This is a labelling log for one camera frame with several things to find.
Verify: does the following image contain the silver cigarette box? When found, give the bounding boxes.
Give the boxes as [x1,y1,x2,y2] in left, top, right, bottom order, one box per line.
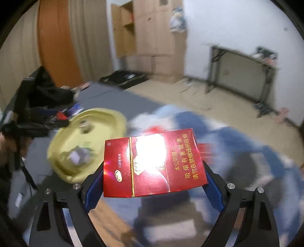
[61,146,94,166]

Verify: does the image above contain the red white cigarette carton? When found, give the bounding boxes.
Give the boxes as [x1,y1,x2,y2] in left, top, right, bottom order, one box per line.
[144,126,212,165]

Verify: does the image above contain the round beige tin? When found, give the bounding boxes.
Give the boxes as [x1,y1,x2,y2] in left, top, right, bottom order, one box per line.
[79,119,93,134]

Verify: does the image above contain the red cigarette pack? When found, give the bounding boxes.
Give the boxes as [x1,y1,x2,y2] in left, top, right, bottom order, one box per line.
[103,129,208,198]

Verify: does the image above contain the blue white checkered blanket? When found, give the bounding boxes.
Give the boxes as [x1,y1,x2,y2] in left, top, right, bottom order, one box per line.
[88,104,304,247]

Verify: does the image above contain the yellow plastic tray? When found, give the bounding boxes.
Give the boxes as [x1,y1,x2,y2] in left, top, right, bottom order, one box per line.
[47,108,127,184]

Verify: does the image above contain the black clothes pile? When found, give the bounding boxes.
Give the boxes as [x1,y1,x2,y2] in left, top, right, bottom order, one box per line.
[1,66,74,169]

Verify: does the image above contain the black folding table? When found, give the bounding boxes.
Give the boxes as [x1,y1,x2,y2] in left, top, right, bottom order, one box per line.
[206,45,278,118]

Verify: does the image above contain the black suitcase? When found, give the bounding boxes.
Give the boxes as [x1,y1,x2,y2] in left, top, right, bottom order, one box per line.
[98,70,149,89]

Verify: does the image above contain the wooden wardrobe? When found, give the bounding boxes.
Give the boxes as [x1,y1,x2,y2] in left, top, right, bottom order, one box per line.
[111,1,187,83]

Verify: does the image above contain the plastic bag on wardrobe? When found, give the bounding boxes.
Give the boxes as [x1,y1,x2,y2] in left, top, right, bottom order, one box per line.
[169,7,186,32]

